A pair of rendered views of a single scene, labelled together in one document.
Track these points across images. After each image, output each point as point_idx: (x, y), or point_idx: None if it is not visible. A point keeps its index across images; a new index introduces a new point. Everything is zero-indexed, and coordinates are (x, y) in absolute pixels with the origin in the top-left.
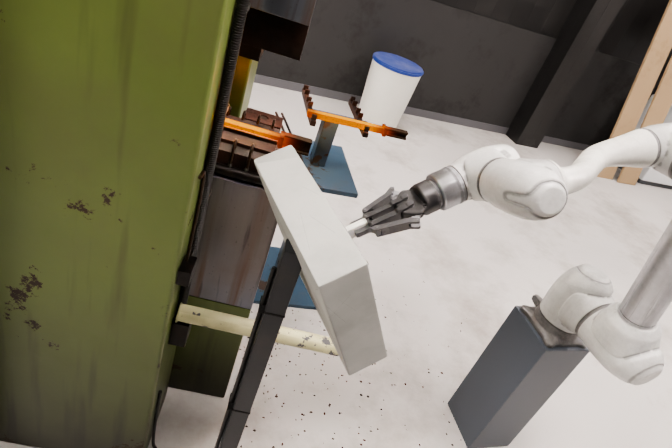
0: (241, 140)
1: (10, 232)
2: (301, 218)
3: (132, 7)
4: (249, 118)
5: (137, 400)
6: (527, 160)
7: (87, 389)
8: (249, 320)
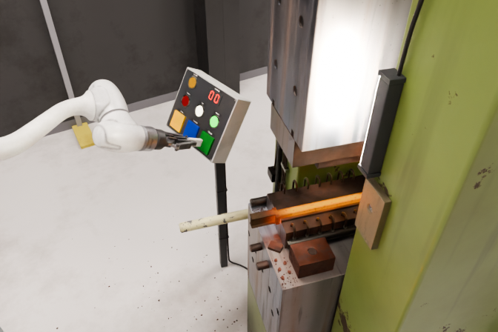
0: (298, 198)
1: None
2: (216, 81)
3: None
4: (319, 238)
5: None
6: (107, 93)
7: None
8: (236, 213)
